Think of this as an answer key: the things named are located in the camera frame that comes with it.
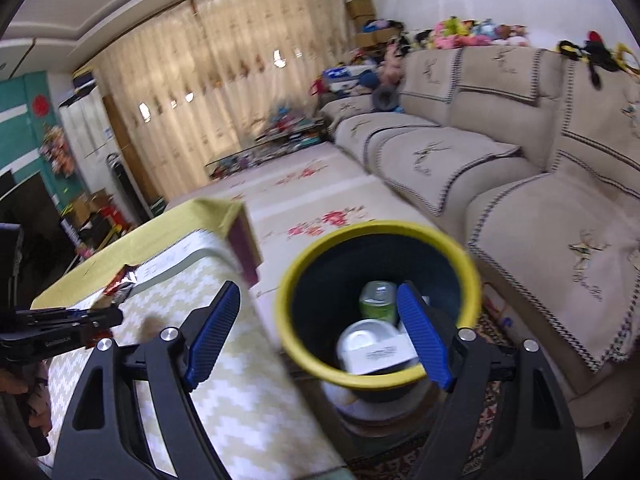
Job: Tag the beige curtain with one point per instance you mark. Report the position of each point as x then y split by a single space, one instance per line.
202 80

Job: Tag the white carton box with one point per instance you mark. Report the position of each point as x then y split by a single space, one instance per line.
387 356

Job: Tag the black yellow plush toy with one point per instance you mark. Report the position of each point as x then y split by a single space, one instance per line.
595 54

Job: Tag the white air conditioner tower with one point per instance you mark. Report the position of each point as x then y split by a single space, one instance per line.
93 143

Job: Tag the floral floor rug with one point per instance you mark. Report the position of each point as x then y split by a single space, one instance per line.
299 198

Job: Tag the patterned table cloth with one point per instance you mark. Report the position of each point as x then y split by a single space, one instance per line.
255 418

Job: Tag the plush toy pile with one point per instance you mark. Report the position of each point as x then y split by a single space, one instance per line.
454 33

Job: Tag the black television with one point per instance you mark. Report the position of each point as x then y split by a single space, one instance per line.
46 250

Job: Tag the green can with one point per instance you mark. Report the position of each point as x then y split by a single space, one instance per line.
378 300

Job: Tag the yellow rimmed dark trash bin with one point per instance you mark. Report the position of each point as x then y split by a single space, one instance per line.
343 290

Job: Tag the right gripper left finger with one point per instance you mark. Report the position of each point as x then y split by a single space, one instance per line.
132 416

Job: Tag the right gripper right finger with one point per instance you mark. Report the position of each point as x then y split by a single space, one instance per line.
504 414

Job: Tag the beige sectional sofa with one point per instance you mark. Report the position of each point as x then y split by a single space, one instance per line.
531 161

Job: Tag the cardboard boxes stack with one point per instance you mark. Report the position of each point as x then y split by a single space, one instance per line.
370 30

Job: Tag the black tower fan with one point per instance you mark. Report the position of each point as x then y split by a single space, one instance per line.
128 188

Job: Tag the red snack bag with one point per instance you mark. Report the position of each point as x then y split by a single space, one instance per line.
122 285

